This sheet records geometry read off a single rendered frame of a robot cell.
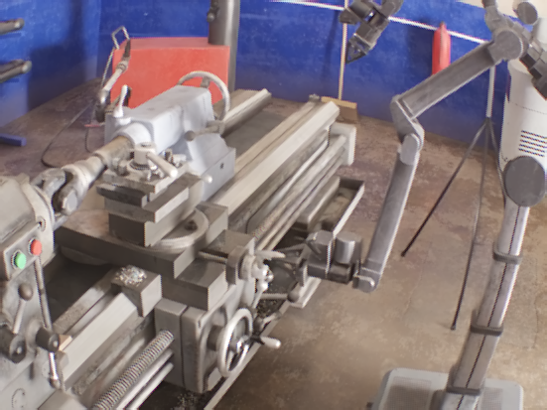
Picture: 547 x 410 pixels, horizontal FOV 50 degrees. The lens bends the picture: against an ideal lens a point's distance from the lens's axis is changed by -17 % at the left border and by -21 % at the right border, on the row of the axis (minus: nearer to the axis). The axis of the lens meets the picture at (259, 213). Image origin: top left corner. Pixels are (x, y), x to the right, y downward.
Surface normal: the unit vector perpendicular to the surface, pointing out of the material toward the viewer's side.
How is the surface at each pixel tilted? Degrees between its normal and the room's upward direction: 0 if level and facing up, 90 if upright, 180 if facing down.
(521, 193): 90
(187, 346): 90
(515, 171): 90
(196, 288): 90
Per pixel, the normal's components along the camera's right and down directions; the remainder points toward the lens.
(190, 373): -0.37, 0.39
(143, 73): -0.04, 0.44
